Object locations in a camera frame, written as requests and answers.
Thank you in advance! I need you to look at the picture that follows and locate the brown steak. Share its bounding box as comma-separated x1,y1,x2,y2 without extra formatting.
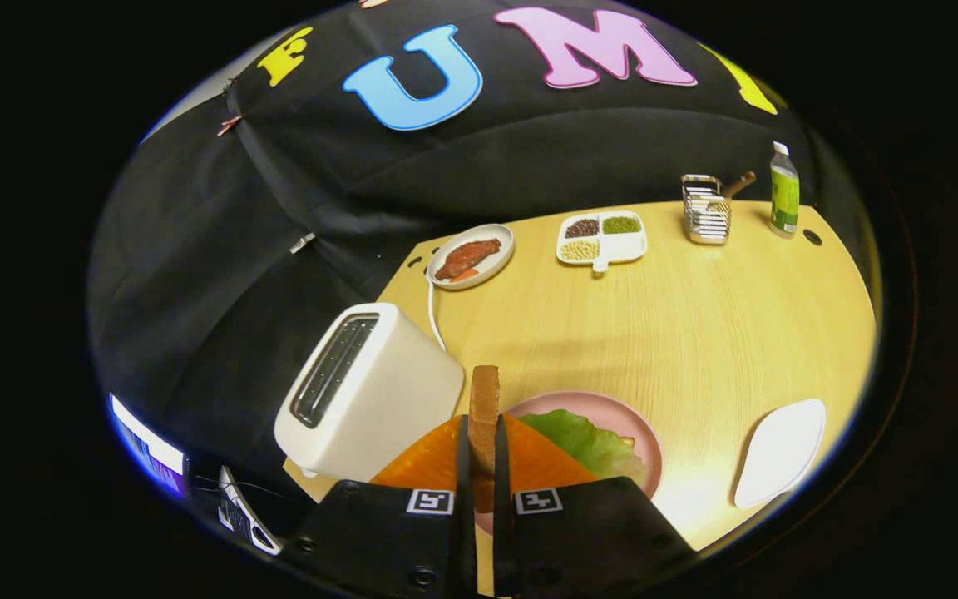
434,239,503,282

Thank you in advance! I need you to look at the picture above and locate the white toaster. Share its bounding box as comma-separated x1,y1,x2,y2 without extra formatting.
274,302,465,483

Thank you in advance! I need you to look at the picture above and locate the green lettuce leaf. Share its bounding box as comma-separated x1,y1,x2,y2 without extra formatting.
519,408,648,488

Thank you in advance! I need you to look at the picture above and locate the toasted bread slice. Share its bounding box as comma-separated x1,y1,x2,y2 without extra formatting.
468,364,501,514

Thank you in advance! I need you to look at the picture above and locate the lit screen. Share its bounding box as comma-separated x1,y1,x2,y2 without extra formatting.
109,394,189,498

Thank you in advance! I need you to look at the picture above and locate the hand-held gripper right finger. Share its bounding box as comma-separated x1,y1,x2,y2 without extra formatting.
491,413,698,599

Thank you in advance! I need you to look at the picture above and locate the white plate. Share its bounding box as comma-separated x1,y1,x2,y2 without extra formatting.
733,399,827,509

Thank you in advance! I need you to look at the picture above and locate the white toaster cable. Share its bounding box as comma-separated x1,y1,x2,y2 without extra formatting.
427,279,447,352

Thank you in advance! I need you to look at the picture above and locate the round grey plate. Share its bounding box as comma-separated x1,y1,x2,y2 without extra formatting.
427,224,516,290

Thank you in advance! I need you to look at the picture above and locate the green label drink bottle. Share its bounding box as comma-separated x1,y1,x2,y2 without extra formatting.
770,141,801,239

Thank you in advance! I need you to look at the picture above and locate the white divided bean dish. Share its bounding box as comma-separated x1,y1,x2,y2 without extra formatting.
556,210,648,274

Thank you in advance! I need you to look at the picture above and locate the pink plate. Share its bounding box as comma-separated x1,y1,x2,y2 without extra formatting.
475,391,664,535

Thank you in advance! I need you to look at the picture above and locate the white framed device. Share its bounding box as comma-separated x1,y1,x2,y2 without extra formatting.
217,466,283,557

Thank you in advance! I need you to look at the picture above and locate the metal wire rack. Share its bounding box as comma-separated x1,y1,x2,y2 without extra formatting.
681,174,733,245

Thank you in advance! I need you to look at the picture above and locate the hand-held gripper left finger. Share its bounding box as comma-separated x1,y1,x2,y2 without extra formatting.
284,413,478,599

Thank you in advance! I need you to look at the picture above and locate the black backdrop cloth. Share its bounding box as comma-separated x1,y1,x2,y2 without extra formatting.
88,0,871,500

